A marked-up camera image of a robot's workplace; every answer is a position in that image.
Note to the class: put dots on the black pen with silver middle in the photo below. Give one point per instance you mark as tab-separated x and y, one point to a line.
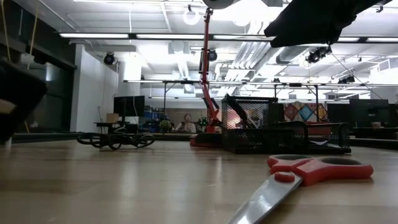
236	109

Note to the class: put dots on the black mesh desk organizer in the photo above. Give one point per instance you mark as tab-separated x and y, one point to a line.
264	137

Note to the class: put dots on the black ceiling-mounted spotlight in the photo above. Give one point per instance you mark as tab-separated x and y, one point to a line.
317	55
109	58

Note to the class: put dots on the cardboard box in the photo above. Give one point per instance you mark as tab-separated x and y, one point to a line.
112	118

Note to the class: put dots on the wide black monitor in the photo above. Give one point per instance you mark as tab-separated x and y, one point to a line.
368	112

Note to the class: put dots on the black monitor on stand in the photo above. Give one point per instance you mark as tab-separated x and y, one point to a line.
129	105

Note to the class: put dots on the red desk lamp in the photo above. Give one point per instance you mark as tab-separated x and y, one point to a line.
204	77

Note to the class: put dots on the long ceiling light strip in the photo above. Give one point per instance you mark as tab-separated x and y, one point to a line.
171	36

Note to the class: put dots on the green potted plant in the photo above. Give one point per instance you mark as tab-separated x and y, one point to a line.
165	126

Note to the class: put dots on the seated person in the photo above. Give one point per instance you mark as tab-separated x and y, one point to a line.
186	126

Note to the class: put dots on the black aluminium table frame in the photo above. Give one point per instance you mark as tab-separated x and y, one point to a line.
46	136

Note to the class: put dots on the colourful patchwork wall hanging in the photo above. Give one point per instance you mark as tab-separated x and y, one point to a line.
306	112

